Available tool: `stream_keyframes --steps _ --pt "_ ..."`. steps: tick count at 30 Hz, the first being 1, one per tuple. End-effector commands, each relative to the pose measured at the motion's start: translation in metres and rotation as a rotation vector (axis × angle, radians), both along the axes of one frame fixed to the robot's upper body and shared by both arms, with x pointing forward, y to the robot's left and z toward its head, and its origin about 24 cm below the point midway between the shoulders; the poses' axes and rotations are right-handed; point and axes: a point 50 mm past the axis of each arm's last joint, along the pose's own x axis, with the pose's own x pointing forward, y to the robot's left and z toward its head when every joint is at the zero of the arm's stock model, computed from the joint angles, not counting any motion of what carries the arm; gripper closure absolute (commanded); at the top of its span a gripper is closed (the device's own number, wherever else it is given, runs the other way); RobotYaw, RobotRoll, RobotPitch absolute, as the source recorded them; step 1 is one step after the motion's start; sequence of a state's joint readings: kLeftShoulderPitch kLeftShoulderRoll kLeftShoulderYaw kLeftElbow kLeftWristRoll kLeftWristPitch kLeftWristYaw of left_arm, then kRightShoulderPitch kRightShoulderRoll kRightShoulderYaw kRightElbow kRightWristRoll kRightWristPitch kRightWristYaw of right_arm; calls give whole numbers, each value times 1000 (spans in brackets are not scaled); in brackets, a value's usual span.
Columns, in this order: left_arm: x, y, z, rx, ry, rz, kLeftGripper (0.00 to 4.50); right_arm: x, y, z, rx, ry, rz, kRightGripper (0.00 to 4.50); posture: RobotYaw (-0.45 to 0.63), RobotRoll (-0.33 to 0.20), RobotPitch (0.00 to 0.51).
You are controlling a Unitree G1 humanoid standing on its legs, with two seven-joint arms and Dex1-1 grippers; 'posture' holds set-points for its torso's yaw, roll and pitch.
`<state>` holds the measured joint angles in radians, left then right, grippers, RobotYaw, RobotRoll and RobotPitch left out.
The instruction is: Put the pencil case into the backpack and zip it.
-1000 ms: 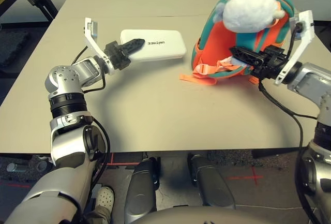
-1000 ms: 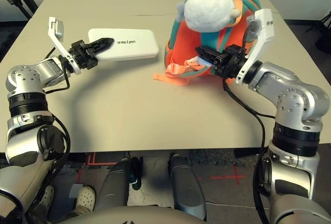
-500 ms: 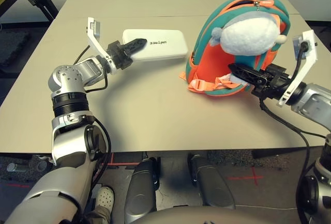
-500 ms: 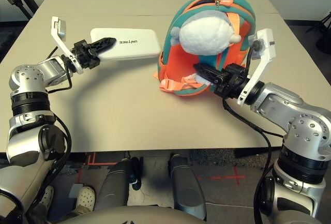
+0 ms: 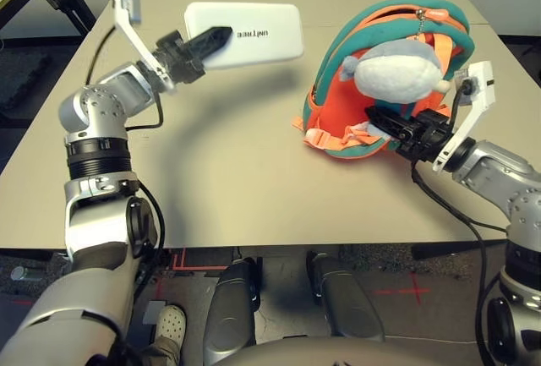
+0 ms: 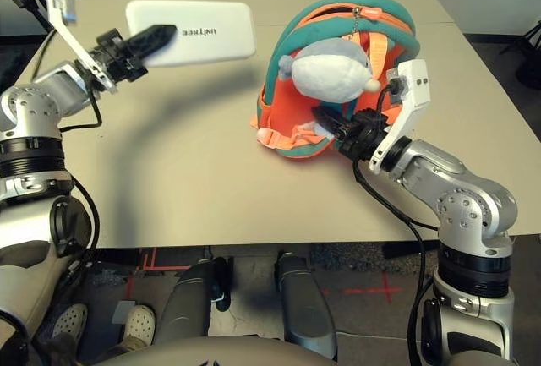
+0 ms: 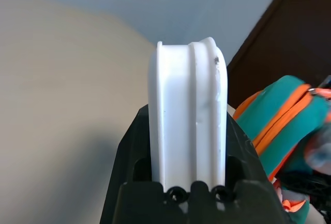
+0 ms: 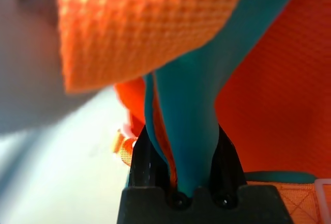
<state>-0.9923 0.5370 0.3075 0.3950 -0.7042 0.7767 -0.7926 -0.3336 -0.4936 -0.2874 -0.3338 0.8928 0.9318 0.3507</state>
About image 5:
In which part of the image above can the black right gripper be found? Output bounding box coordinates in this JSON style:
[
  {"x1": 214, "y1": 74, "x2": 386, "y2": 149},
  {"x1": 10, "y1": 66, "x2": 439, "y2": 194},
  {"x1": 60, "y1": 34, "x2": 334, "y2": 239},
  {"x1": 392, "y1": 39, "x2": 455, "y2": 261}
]
[{"x1": 364, "y1": 105, "x2": 456, "y2": 165}]

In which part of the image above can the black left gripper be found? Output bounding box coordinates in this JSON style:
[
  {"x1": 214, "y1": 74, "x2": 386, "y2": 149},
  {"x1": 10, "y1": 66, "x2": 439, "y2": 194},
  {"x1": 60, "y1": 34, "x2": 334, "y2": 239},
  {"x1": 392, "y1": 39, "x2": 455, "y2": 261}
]
[{"x1": 154, "y1": 25, "x2": 235, "y2": 85}]

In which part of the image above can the grey white plush keychain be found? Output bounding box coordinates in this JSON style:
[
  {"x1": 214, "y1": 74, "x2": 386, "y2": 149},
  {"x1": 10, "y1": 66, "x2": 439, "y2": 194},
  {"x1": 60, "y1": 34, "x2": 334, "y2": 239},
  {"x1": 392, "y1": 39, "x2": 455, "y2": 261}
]
[{"x1": 341, "y1": 41, "x2": 451, "y2": 103}]

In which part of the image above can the orange and teal backpack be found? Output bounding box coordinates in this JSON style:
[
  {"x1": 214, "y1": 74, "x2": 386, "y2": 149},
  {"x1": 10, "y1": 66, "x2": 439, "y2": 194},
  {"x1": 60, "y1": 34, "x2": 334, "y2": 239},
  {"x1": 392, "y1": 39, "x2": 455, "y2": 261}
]
[{"x1": 292, "y1": 0, "x2": 475, "y2": 161}]

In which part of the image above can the white pencil case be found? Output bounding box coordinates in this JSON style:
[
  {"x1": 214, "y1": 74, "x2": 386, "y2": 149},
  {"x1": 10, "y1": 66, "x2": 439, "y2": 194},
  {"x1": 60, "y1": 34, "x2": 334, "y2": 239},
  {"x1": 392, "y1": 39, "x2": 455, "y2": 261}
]
[{"x1": 183, "y1": 1, "x2": 306, "y2": 72}]

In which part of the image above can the black table foot bar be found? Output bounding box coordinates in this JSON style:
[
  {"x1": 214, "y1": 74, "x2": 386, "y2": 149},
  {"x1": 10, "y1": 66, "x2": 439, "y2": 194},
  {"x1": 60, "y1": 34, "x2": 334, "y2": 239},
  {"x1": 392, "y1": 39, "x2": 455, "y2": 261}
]
[
  {"x1": 412, "y1": 238, "x2": 508, "y2": 262},
  {"x1": 0, "y1": 247, "x2": 68, "y2": 263}
]

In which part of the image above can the grey right robot leg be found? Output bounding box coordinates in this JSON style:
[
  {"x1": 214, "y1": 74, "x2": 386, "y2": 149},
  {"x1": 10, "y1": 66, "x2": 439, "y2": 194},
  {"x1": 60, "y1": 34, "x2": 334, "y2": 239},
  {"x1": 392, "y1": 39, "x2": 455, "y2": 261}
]
[{"x1": 306, "y1": 250, "x2": 386, "y2": 342}]

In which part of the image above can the grey robot leg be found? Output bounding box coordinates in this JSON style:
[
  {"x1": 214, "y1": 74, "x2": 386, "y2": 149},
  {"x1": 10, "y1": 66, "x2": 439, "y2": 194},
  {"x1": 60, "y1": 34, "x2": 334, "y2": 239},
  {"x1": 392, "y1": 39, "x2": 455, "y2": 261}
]
[
  {"x1": 202, "y1": 257, "x2": 264, "y2": 363},
  {"x1": 306, "y1": 250, "x2": 386, "y2": 342}
]

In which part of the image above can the grey robot torso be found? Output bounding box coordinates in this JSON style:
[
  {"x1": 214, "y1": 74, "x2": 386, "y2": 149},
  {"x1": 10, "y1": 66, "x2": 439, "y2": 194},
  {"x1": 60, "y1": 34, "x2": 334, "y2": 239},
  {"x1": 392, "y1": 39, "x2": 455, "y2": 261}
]
[{"x1": 219, "y1": 335, "x2": 492, "y2": 366}]

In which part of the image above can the grey left robot leg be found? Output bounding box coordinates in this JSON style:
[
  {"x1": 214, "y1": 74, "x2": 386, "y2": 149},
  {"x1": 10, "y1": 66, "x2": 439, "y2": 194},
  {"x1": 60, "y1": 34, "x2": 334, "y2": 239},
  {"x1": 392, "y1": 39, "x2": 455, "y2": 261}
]
[{"x1": 202, "y1": 257, "x2": 264, "y2": 363}]

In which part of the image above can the grey square floor plate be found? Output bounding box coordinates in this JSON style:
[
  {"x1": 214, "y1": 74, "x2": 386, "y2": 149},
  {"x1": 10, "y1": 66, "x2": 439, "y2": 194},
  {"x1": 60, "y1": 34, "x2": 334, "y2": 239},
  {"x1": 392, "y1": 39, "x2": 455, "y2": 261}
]
[{"x1": 142, "y1": 300, "x2": 168, "y2": 325}]

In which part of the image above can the white perforated clog shoe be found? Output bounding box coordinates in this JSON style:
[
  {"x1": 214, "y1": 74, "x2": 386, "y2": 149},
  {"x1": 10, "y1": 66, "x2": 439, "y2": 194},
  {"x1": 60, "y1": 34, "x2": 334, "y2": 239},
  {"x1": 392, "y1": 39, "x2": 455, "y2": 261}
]
[{"x1": 156, "y1": 304, "x2": 188, "y2": 344}]

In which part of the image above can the silver cylinder can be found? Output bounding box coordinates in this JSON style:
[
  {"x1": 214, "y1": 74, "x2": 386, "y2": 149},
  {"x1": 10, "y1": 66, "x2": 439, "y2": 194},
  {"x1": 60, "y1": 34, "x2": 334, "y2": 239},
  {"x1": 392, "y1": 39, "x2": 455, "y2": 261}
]
[{"x1": 10, "y1": 265, "x2": 48, "y2": 282}]

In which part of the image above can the olive trouser leg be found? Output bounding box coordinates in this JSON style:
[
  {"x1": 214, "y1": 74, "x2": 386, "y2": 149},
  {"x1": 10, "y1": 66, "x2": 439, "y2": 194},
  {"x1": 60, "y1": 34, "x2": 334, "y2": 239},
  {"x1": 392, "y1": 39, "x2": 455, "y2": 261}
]
[{"x1": 138, "y1": 336, "x2": 183, "y2": 366}]

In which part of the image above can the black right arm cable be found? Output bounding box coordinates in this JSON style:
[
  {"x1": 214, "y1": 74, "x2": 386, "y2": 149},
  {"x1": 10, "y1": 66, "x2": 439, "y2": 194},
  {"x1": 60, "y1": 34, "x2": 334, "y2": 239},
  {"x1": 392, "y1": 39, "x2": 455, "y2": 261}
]
[{"x1": 410, "y1": 76, "x2": 512, "y2": 366}]

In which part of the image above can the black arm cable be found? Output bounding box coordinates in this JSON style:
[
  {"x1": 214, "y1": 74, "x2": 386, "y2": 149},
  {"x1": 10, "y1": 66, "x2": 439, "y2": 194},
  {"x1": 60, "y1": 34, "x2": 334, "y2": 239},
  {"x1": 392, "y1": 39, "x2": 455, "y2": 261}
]
[
  {"x1": 85, "y1": 23, "x2": 166, "y2": 131},
  {"x1": 410, "y1": 76, "x2": 512, "y2": 366}
]

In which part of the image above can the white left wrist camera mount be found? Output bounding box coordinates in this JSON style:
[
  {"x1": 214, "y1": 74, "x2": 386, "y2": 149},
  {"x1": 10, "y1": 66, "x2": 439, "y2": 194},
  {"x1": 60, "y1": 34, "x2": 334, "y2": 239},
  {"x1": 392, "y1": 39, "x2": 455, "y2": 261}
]
[{"x1": 110, "y1": 0, "x2": 178, "y2": 95}]

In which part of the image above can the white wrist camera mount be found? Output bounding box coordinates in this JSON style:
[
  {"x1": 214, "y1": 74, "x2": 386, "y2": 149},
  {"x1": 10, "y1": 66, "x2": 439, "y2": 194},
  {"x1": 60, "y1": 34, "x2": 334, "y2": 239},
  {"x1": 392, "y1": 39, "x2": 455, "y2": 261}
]
[
  {"x1": 431, "y1": 60, "x2": 496, "y2": 172},
  {"x1": 110, "y1": 0, "x2": 178, "y2": 95}
]

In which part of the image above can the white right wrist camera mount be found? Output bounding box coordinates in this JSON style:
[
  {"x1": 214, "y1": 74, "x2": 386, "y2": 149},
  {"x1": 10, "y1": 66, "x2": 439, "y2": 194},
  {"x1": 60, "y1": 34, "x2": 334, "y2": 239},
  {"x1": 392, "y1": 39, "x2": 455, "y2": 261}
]
[{"x1": 431, "y1": 60, "x2": 496, "y2": 172}]

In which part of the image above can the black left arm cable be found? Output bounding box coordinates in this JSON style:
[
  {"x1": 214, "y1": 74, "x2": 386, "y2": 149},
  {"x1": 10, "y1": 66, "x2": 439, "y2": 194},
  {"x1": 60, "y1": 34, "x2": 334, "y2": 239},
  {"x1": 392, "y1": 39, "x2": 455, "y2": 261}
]
[{"x1": 85, "y1": 23, "x2": 166, "y2": 131}]

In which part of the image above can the thin white floor cable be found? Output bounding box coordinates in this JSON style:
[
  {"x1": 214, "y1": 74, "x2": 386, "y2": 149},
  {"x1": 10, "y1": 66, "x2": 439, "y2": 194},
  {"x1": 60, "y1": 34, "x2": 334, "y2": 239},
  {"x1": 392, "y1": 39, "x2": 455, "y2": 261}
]
[{"x1": 388, "y1": 333, "x2": 479, "y2": 346}]

